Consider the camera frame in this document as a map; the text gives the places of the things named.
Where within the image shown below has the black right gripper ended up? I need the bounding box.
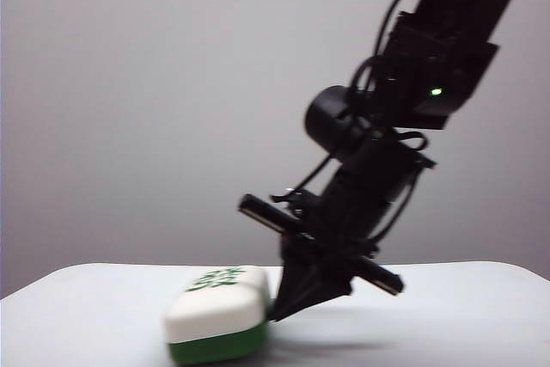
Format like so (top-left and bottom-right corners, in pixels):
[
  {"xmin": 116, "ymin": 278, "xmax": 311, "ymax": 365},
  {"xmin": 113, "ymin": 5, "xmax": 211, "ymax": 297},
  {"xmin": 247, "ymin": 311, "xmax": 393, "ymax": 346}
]
[{"xmin": 237, "ymin": 132, "xmax": 437, "ymax": 322}]

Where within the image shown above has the white green foam mahjong tile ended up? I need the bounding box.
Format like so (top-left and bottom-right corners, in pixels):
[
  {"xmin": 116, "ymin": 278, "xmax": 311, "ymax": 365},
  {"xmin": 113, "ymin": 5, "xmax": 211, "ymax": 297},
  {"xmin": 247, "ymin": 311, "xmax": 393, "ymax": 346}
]
[{"xmin": 162, "ymin": 264, "xmax": 272, "ymax": 365}]

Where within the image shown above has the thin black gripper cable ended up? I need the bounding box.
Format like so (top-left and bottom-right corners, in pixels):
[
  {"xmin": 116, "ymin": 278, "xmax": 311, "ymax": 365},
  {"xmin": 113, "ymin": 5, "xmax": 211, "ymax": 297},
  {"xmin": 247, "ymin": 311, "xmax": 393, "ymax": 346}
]
[
  {"xmin": 369, "ymin": 167, "xmax": 425, "ymax": 242},
  {"xmin": 294, "ymin": 154, "xmax": 340, "ymax": 193}
]

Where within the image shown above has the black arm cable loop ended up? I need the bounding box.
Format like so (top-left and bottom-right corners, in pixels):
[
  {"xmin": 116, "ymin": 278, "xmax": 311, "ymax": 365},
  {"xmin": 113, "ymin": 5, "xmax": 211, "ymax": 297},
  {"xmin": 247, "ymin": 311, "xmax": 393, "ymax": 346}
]
[{"xmin": 375, "ymin": 0, "xmax": 440, "ymax": 67}]

